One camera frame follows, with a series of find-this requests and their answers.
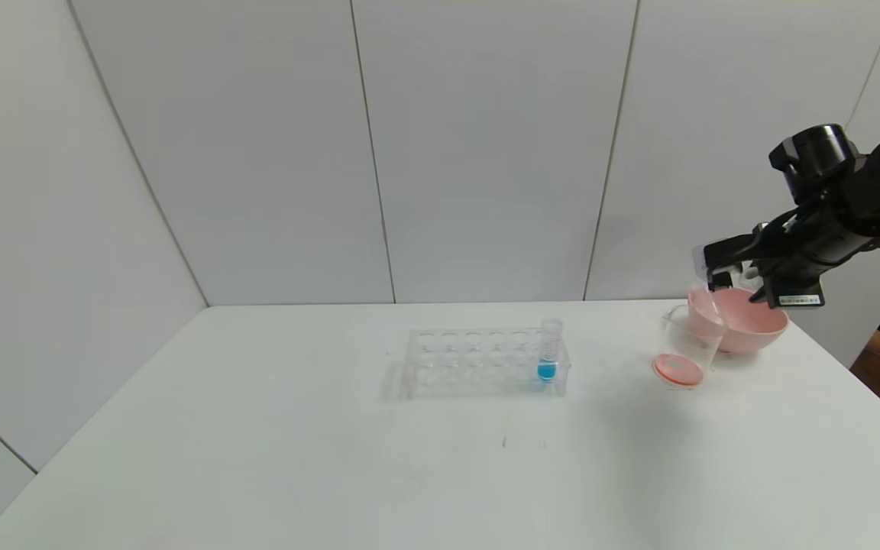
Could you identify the clear plastic test tube rack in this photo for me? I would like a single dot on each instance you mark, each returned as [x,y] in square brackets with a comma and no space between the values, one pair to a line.
[448,367]

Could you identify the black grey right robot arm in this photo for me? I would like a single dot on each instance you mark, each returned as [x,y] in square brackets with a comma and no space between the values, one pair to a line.
[868,183]

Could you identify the pink bowl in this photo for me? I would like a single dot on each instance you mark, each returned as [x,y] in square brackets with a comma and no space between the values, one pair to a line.
[753,328]

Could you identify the clear glass beaker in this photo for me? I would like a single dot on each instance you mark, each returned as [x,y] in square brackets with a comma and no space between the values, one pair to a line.
[681,367]

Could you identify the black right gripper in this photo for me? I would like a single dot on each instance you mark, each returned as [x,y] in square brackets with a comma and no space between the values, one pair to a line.
[796,294]

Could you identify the test tube with blue pigment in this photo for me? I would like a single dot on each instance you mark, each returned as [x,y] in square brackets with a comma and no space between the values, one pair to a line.
[548,371]

